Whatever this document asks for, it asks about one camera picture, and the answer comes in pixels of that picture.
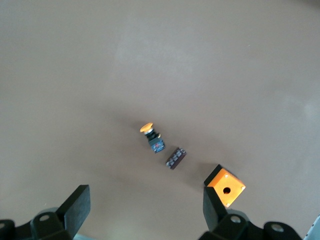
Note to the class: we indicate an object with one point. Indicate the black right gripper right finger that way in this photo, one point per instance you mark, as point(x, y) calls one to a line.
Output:
point(212, 212)

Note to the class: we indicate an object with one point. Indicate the aluminium table edge rail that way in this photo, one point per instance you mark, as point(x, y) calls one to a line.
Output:
point(314, 228)

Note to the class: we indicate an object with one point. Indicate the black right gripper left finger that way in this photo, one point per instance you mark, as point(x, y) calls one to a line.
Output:
point(75, 210)

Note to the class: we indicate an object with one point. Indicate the orange mushroom push button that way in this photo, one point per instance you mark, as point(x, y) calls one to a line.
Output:
point(155, 143)

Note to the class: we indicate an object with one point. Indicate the orange black button enclosure box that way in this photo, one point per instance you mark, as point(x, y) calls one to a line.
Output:
point(228, 186)

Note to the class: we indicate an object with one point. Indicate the dark brown contact block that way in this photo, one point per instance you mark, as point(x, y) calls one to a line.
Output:
point(175, 158)

